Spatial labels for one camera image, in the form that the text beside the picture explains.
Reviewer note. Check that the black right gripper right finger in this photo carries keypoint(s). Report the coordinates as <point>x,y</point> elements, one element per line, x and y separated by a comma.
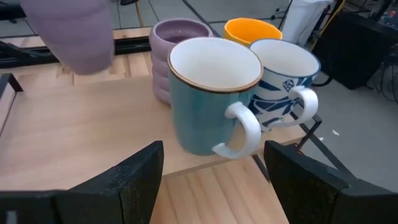
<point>304,193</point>

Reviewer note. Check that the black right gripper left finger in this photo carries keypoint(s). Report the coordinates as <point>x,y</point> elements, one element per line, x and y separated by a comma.
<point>124,193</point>

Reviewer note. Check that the white mug blue pattern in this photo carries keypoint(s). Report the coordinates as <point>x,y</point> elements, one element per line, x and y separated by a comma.
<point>280,90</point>

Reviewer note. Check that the pale lilac ribbed mug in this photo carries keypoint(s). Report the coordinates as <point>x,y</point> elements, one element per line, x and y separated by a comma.
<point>160,62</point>

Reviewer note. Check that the darker purple mug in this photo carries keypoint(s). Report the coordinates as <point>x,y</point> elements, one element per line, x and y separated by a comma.
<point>71,34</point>

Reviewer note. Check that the yellow mug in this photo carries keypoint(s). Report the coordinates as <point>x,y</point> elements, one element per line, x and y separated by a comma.
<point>248,31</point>

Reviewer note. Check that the black cabinet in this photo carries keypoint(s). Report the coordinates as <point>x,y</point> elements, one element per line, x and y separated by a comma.
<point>351,46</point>

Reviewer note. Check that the white bin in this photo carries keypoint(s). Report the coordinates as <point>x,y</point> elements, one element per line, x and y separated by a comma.
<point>304,18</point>

